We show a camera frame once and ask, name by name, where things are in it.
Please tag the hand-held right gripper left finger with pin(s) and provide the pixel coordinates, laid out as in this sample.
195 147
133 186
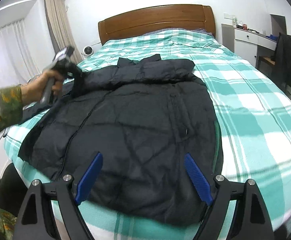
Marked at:
93 177

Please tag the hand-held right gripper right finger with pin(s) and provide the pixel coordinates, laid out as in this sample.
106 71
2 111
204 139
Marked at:
198 180

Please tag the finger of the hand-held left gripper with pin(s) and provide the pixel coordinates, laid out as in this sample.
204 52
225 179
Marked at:
76 72

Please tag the black puffer jacket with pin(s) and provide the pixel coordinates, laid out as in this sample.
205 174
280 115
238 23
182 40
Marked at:
135 130

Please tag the person's left hand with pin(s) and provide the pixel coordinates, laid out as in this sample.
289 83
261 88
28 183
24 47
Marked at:
35 87

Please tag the white round fan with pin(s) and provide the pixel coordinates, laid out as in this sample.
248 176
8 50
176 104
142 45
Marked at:
87 52

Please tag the beige curtain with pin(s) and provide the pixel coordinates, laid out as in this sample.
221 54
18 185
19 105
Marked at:
58 22

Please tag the white sheer curtain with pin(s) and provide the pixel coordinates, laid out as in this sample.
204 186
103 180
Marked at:
8 60

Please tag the bed with green plaid blanket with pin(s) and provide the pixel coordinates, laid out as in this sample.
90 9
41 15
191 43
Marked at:
248 110

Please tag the wooden headboard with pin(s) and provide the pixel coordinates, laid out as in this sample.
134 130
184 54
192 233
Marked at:
155 20

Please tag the person's camouflage clothing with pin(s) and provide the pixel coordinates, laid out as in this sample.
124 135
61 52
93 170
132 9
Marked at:
3 222

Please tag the wooden chair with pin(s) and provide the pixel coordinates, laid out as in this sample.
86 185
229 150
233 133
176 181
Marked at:
266 61

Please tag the white desk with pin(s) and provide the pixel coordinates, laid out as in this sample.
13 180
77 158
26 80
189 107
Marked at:
248 42

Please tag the dark coat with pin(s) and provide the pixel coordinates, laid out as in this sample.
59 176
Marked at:
289 57

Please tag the small bottles on desk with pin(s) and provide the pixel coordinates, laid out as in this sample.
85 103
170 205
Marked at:
241 25

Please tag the blue cloth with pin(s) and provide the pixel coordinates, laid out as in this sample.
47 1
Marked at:
271 37

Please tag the white wall switch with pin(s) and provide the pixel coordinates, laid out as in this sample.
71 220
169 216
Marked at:
228 15

